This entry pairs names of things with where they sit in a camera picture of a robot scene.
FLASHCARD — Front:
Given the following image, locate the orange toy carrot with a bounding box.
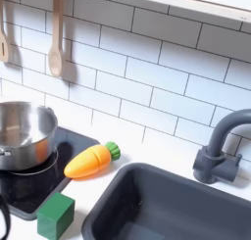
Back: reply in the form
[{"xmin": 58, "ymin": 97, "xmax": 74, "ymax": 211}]
[{"xmin": 63, "ymin": 141, "xmax": 122, "ymax": 180}]

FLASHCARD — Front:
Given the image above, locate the steel pot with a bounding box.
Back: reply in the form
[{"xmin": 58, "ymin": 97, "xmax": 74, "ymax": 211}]
[{"xmin": 0, "ymin": 100, "xmax": 60, "ymax": 171}]

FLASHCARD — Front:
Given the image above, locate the green block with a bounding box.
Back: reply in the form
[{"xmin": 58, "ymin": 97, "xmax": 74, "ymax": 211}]
[{"xmin": 36, "ymin": 192, "xmax": 76, "ymax": 240}]

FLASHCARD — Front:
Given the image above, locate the wooden spoon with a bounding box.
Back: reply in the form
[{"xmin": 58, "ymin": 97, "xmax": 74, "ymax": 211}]
[{"xmin": 47, "ymin": 0, "xmax": 67, "ymax": 78}]

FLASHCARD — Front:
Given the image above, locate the dark grey tap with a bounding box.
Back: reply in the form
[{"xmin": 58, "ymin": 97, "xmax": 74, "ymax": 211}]
[{"xmin": 192, "ymin": 108, "xmax": 251, "ymax": 185}]

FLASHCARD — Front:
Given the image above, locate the dark grey sink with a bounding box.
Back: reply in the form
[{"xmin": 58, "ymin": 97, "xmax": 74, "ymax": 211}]
[{"xmin": 80, "ymin": 162, "xmax": 251, "ymax": 240}]

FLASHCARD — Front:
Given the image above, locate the black stove cooktop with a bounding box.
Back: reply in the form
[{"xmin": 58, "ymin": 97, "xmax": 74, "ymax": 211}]
[{"xmin": 0, "ymin": 125, "xmax": 101, "ymax": 221}]

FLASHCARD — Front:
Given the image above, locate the light wooden shelf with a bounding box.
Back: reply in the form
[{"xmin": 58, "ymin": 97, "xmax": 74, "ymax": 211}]
[{"xmin": 103, "ymin": 0, "xmax": 251, "ymax": 24}]

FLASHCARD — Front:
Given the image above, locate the slotted wooden spatula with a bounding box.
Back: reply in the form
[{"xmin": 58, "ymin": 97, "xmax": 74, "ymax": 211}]
[{"xmin": 0, "ymin": 0, "xmax": 11, "ymax": 63}]

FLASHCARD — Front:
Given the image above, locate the thin black cable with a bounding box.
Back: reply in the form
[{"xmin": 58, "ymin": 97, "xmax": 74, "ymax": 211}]
[{"xmin": 0, "ymin": 193, "xmax": 12, "ymax": 240}]

